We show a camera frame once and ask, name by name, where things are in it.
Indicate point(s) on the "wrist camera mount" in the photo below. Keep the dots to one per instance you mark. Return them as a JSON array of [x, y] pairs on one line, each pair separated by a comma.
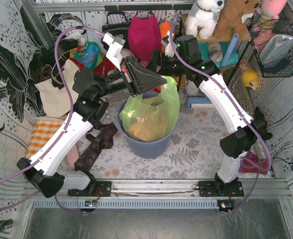
[[115, 46], [167, 47]]

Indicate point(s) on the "blue trash bin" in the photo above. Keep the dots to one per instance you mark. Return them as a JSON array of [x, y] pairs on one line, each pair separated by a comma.
[[149, 150]]

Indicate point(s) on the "green plastic trash bag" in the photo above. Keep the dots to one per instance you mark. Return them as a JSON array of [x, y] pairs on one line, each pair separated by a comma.
[[169, 94]]

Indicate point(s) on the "pink fuzzy sock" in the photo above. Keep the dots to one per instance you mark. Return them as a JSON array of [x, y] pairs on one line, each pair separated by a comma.
[[72, 156]]

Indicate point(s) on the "cream canvas tote bag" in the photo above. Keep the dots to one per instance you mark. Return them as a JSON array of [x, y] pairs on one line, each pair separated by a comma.
[[56, 101]]

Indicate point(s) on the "colourful scarf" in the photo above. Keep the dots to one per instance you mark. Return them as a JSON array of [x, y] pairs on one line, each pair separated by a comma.
[[89, 55]]

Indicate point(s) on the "black hat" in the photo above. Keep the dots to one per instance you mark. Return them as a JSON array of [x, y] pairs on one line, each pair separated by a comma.
[[47, 56]]

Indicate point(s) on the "crumpled brown paper trash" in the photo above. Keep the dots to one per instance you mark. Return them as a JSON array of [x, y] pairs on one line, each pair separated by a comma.
[[147, 123]]

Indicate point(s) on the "red garment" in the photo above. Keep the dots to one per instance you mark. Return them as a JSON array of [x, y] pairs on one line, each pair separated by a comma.
[[104, 67]]

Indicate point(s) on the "silver pouch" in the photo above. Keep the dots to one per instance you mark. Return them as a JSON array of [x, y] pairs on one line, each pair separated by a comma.
[[276, 48]]

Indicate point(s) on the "brown teddy bear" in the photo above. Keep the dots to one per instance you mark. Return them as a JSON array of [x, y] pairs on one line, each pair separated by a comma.
[[233, 17]]

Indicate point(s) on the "white plush dog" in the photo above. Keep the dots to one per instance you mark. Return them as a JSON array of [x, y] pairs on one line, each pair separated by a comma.
[[202, 18]]

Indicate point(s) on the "black leather handbag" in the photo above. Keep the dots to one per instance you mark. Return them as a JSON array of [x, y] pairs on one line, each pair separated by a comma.
[[117, 29]]

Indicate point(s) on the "pink plush toy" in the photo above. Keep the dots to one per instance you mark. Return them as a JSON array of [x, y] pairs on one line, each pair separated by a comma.
[[269, 11]]

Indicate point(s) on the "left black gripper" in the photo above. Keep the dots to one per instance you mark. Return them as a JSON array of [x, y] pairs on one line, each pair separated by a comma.
[[129, 77]]

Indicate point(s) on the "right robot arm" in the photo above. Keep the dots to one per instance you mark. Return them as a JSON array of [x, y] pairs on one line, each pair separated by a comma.
[[182, 57]]

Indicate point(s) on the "orange white checkered towel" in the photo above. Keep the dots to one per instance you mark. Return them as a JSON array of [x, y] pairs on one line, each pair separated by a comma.
[[45, 128]]

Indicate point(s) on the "black wire basket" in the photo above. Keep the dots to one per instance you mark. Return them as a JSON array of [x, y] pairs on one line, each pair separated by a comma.
[[281, 68]]

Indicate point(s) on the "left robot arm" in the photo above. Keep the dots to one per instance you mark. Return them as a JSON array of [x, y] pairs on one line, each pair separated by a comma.
[[41, 170]]

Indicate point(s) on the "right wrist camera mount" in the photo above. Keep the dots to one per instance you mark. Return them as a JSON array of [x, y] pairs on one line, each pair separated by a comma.
[[167, 47]]

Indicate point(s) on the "dark patterned necktie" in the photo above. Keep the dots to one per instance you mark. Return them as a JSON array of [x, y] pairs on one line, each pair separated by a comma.
[[104, 140]]

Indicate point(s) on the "metal base rail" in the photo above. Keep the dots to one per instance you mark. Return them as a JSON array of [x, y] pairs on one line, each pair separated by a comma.
[[139, 194]]

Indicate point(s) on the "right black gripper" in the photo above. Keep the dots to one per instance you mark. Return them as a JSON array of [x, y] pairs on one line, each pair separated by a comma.
[[157, 64]]

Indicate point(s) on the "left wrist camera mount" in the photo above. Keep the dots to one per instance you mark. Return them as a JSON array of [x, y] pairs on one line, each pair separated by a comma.
[[115, 46]]

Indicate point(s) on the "colourful striped sock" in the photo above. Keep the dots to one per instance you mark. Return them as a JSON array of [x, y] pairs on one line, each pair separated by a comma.
[[250, 163]]

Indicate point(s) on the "yellow plush toy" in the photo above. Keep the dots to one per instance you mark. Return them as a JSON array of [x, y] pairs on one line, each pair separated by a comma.
[[248, 75]]

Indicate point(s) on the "orange plush toy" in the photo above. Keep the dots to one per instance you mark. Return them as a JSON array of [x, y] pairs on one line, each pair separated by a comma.
[[165, 29]]

